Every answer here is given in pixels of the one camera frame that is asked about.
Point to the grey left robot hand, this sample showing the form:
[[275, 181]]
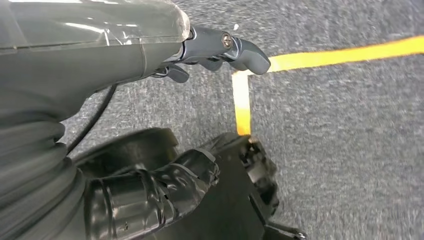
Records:
[[82, 49]]

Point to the black robot lower body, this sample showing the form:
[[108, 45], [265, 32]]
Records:
[[232, 198]]

